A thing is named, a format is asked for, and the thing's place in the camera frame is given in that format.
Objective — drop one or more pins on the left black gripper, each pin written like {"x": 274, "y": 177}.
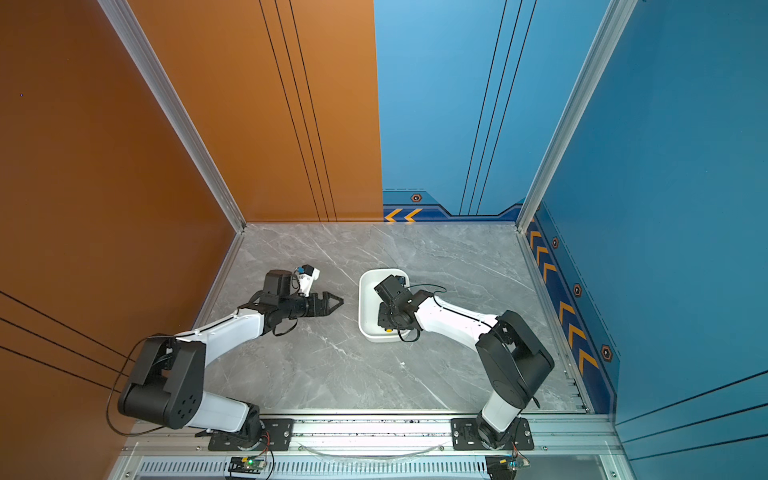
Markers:
{"x": 325, "y": 310}

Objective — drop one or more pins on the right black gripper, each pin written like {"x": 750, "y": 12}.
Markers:
{"x": 382, "y": 317}

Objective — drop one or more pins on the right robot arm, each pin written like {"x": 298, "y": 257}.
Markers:
{"x": 514, "y": 359}

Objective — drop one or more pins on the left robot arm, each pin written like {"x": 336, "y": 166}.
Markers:
{"x": 166, "y": 384}

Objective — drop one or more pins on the white plastic bin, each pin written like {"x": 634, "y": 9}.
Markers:
{"x": 369, "y": 305}

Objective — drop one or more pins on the left green circuit board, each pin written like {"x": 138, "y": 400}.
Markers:
{"x": 247, "y": 467}

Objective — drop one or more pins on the right circuit board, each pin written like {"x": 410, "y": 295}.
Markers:
{"x": 505, "y": 467}

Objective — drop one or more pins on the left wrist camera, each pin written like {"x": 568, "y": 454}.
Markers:
{"x": 303, "y": 279}

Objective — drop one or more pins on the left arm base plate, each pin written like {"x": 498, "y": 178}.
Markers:
{"x": 274, "y": 434}

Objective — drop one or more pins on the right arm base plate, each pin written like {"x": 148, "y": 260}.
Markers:
{"x": 474, "y": 434}

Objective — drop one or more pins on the aluminium front rail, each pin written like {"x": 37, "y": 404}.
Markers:
{"x": 385, "y": 445}

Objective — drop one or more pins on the left aluminium corner post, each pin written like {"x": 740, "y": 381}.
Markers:
{"x": 126, "y": 25}

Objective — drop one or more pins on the aluminium corner post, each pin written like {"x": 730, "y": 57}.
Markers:
{"x": 611, "y": 28}
{"x": 126, "y": 25}

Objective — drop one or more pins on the right aluminium corner post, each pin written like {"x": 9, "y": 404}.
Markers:
{"x": 611, "y": 28}

